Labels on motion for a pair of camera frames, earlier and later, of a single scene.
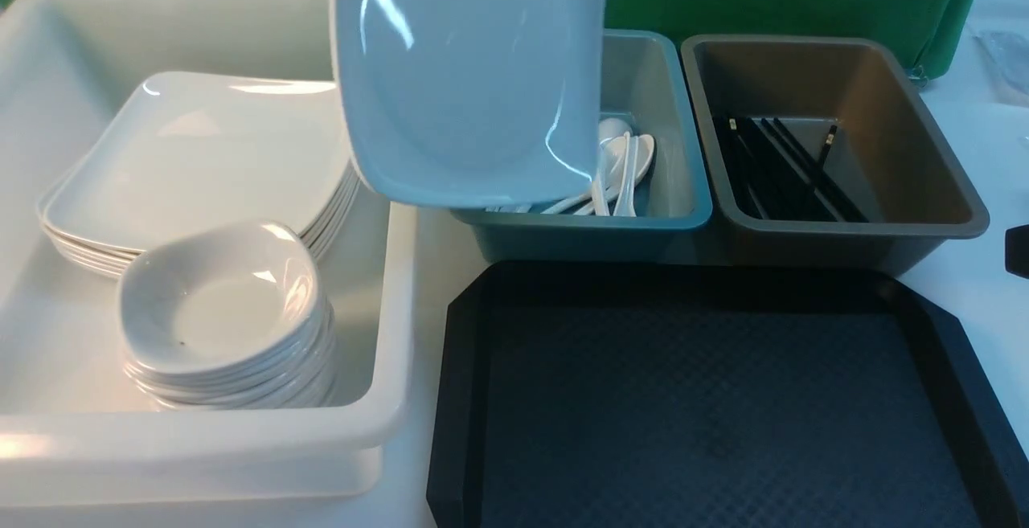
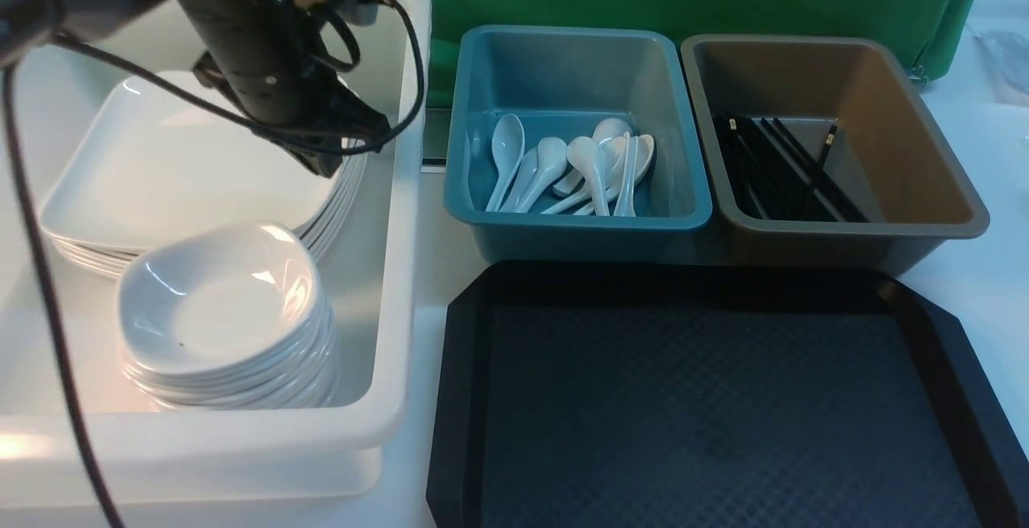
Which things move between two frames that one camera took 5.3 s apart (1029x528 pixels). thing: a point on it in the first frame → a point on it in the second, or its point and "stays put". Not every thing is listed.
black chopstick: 746,169 stays put
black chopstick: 822,166 stays put
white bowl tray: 227,300 stays put
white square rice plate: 471,78 → 165,151
